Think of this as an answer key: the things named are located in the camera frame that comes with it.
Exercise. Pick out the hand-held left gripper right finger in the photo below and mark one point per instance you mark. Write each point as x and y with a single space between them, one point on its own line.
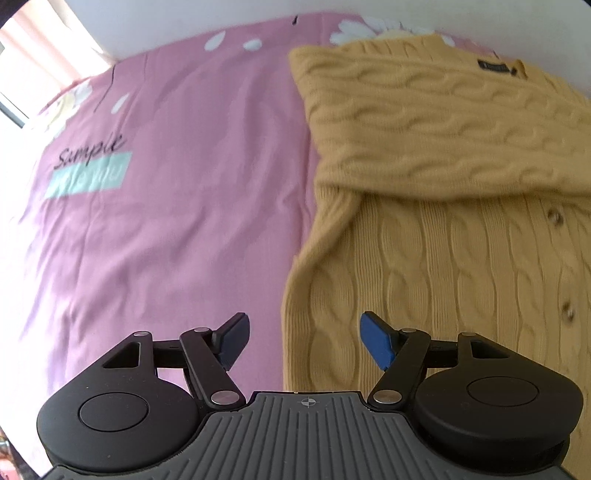
376 342

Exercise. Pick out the pink floral bed sheet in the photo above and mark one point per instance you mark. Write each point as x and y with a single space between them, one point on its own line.
184 207

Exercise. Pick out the pale curtain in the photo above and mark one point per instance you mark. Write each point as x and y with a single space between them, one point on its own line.
41 50

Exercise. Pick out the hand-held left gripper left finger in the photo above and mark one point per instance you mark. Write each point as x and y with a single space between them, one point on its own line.
234 338

